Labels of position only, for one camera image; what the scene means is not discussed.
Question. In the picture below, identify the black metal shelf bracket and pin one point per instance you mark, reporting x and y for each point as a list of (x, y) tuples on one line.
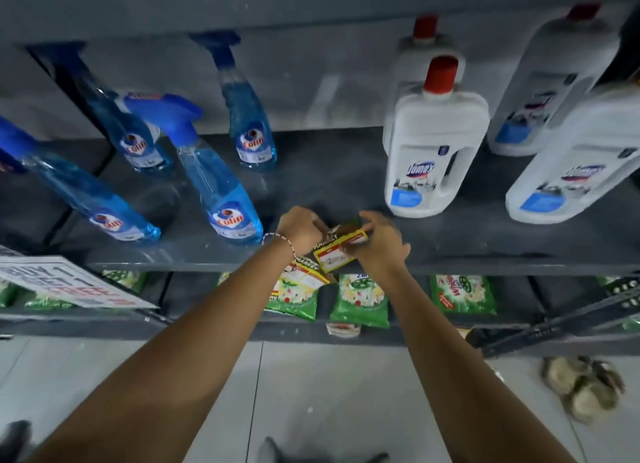
[(560, 323)]

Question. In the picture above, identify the white cleaner bottle red cap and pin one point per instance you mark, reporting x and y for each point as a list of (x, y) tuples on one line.
[(425, 53), (580, 168), (555, 78), (430, 143)]

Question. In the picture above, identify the small white shelf tag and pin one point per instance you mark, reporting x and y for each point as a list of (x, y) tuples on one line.
[(343, 329)]

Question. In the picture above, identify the white promotional sign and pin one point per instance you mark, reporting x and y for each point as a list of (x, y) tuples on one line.
[(65, 283)]

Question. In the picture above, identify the person's left hand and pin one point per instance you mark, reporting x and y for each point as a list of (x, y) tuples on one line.
[(300, 228)]

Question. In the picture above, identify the blue glass cleaner spray bottle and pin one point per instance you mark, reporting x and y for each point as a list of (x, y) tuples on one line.
[(215, 193), (125, 133), (85, 193), (247, 123)]

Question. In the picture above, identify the person's left fingers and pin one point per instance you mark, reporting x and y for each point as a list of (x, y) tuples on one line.
[(316, 223)]

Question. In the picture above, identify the person's right forearm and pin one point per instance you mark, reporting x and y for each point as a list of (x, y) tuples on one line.
[(450, 367)]

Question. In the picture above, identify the person's left forearm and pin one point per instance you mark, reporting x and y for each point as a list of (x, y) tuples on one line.
[(185, 357)]

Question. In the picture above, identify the grey metal shelf unit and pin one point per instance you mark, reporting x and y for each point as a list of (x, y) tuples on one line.
[(330, 173)]

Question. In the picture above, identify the row of green detergent packets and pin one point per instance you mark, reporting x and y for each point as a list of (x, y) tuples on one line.
[(360, 300)]

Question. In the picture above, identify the beige fuzzy floor rag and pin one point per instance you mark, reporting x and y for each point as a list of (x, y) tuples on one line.
[(582, 387)]

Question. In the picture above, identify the person's right fingers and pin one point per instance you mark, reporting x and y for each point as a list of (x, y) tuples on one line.
[(371, 224)]

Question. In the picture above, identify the person's right hand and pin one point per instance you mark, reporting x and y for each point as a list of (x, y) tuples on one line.
[(382, 248)]

